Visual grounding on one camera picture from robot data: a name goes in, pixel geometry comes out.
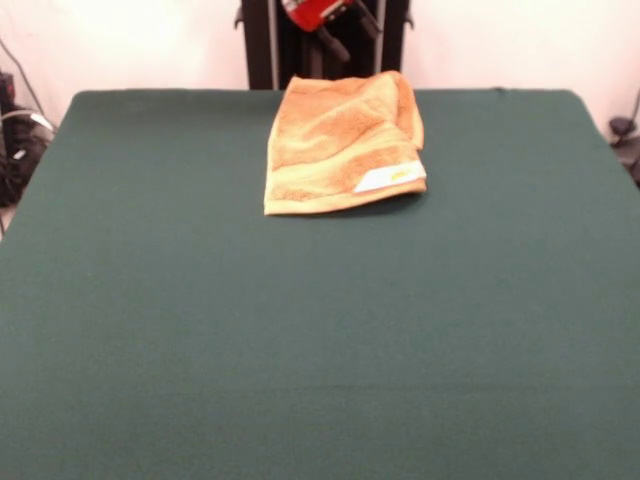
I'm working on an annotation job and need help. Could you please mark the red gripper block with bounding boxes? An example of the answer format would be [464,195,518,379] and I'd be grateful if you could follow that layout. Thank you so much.
[279,0,381,63]

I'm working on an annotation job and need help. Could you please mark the tan terry towel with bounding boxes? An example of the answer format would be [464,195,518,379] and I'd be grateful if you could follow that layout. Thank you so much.
[262,69,429,219]

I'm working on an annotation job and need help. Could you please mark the black stand foot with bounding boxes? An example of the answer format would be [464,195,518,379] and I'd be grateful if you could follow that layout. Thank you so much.
[609,117,640,189]

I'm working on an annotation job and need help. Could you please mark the dark green table cloth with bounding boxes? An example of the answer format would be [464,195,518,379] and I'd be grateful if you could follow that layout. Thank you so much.
[0,88,640,480]

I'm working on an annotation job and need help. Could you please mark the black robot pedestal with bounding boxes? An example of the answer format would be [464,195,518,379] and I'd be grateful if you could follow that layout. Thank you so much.
[234,0,416,91]

